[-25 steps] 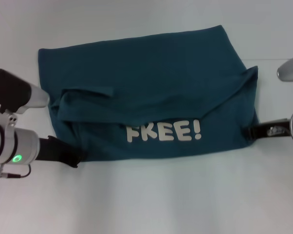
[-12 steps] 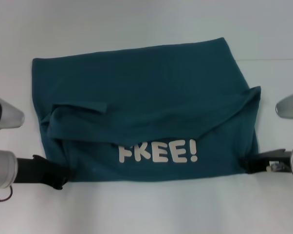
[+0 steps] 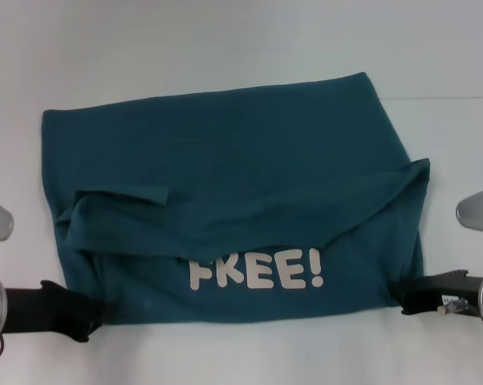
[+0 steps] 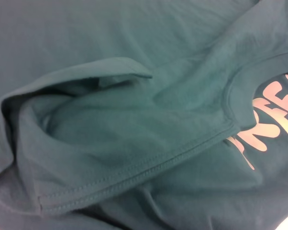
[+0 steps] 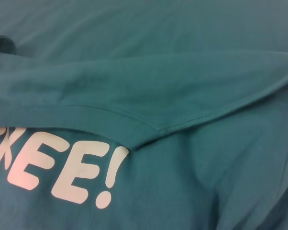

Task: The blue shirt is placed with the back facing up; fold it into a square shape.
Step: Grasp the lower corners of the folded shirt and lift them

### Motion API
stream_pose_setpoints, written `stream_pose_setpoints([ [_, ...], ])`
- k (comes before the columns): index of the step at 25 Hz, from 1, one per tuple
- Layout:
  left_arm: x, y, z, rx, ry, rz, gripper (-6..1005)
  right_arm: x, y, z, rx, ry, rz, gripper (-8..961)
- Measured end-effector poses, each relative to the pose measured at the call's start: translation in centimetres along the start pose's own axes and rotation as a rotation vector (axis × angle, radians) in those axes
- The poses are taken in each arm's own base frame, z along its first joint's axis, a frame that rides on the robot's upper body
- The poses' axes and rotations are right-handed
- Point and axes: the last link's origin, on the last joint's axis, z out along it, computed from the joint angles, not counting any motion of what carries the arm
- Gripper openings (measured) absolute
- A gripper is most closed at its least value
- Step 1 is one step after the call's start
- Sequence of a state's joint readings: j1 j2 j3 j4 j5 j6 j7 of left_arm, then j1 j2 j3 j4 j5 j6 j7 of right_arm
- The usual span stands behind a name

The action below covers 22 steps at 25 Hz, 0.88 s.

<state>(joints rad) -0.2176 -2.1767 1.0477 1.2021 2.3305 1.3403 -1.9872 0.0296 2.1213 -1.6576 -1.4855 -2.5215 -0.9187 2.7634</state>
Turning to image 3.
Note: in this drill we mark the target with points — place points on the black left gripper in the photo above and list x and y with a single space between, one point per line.
45 310

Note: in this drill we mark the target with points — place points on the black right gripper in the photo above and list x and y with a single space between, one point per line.
450 288

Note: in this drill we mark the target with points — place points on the teal blue shirt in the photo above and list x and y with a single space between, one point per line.
233 180

